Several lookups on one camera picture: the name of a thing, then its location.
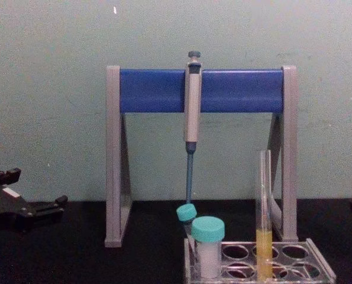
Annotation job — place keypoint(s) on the grey stand with blue bar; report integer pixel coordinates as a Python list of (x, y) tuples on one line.
[(237, 90)]

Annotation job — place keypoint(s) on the clear plastic tube rack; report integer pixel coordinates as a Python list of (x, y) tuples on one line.
[(308, 260)]

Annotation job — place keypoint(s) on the grey pipette with blue tip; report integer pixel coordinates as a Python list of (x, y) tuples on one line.
[(192, 100)]

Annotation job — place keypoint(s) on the large white tube teal cap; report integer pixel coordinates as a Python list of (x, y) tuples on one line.
[(208, 229)]

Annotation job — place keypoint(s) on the glass test tube yellow liquid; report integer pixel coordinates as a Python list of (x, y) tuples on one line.
[(264, 248)]

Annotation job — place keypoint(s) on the black table cloth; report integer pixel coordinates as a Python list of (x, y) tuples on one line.
[(75, 260)]

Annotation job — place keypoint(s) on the pale green wall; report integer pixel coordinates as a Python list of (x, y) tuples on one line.
[(45, 88)]

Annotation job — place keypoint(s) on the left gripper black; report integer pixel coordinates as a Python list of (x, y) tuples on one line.
[(7, 211)]

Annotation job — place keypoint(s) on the small tube with teal cap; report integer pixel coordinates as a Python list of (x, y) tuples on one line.
[(186, 212)]

